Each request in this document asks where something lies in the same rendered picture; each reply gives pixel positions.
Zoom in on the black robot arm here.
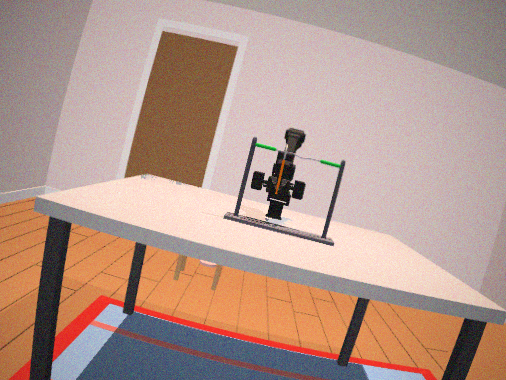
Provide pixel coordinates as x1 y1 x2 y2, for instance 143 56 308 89
266 128 306 220

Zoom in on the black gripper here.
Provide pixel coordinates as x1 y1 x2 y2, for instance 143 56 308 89
251 171 306 200

